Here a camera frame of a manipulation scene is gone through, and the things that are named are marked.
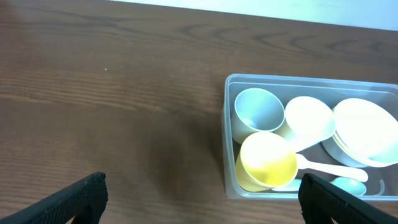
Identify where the yellow plastic bowl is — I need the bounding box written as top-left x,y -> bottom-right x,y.
332,132 -> 358,157

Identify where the clear plastic container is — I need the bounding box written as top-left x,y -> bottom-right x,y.
222,74 -> 397,201

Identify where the white plastic bowl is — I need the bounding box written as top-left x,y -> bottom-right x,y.
333,98 -> 397,167

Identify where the mint green plastic spoon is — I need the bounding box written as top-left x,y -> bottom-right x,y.
272,177 -> 367,196

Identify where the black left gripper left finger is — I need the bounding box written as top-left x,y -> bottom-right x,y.
1,172 -> 108,224

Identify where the white plastic cup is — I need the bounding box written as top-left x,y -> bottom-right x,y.
274,96 -> 336,152

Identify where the pink plastic fork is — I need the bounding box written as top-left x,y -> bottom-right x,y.
296,154 -> 369,182

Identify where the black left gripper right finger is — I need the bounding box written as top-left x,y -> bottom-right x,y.
298,173 -> 397,224

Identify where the grey plastic cup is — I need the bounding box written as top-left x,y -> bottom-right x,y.
231,88 -> 285,144

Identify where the yellow plastic cup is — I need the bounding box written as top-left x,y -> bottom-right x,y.
236,132 -> 298,192

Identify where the grey blue plastic bowl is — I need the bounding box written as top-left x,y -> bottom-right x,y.
322,137 -> 367,168

